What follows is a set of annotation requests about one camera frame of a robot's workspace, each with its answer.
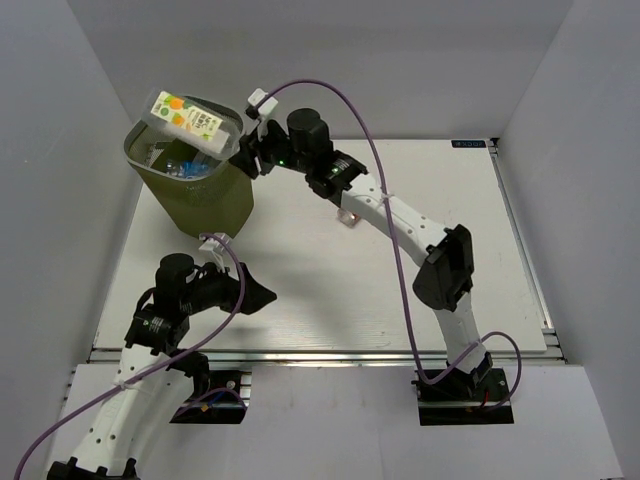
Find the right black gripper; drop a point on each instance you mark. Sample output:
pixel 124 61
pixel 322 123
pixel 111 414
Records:
pixel 250 150

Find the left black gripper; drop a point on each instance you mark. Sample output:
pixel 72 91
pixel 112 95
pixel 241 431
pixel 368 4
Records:
pixel 255 294

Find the blue label blue cap bottle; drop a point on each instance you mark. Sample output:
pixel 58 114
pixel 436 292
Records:
pixel 186 169

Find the orange label white cap bottle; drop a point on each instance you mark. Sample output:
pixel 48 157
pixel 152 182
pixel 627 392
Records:
pixel 209 129

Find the red cap red label bottle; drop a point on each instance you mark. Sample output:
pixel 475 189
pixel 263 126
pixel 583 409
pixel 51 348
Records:
pixel 347 218

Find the clear bottle blue-white cap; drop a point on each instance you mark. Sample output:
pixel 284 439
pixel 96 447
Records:
pixel 202 159

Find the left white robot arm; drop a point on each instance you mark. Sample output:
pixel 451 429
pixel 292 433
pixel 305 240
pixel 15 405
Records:
pixel 155 376

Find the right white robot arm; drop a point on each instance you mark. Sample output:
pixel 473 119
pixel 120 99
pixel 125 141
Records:
pixel 444 256

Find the green mesh waste bin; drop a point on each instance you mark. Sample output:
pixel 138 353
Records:
pixel 221 201

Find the blue corner label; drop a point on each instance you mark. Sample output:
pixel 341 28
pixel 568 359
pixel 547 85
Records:
pixel 468 143

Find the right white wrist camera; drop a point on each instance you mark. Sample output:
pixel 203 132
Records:
pixel 260 105

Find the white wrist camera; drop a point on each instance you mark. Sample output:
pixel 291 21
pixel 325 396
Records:
pixel 260 105
pixel 213 246

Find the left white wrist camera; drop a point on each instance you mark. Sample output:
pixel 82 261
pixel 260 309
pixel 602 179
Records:
pixel 213 246

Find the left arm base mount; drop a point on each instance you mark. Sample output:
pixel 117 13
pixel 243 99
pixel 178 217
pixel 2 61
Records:
pixel 222 400

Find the aluminium table edge rail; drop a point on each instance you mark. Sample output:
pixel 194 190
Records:
pixel 552 355

